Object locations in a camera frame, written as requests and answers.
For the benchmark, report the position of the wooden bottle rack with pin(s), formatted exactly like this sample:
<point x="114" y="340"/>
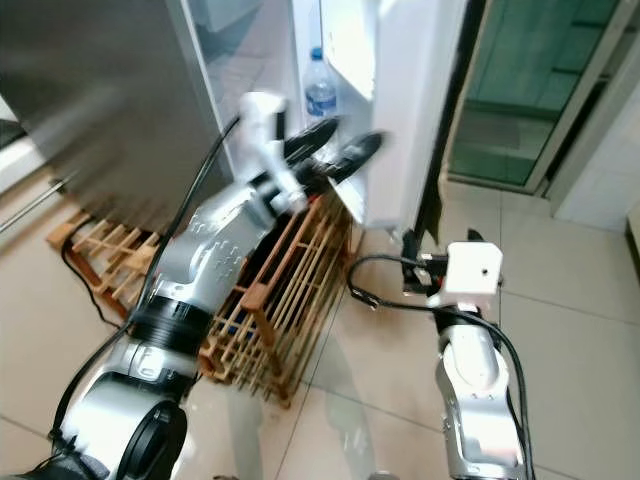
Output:
<point x="290" y="300"/>

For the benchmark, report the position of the stainless steel fridge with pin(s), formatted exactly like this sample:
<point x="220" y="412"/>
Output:
<point x="100" y="90"/>

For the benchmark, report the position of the clear plastic water bottle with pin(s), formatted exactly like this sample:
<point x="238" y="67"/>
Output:
<point x="320" y="90"/>

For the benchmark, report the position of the green glass sliding door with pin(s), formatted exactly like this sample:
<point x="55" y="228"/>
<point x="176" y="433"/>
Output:
<point x="530" y="90"/>

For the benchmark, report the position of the white fridge door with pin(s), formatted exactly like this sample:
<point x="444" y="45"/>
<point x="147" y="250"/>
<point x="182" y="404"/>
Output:
<point x="410" y="110"/>

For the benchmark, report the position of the white kitchen counter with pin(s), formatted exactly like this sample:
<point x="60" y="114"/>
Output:
<point x="15" y="160"/>

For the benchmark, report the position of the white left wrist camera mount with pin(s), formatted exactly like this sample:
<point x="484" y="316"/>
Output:
<point x="265" y="125"/>

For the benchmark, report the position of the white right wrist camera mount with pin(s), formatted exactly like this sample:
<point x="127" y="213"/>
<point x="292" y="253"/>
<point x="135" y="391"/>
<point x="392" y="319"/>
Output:
<point x="468" y="272"/>

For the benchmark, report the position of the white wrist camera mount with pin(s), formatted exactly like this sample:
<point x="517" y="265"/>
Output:
<point x="468" y="272"/>
<point x="265" y="125"/>

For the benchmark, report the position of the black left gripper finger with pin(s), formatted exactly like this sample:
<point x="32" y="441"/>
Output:
<point x="355" y="155"/>
<point x="315" y="138"/>

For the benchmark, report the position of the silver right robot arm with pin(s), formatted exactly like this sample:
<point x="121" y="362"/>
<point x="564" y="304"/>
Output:
<point x="475" y="390"/>

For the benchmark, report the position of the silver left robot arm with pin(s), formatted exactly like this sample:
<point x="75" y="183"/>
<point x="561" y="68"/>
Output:
<point x="200" y="260"/>

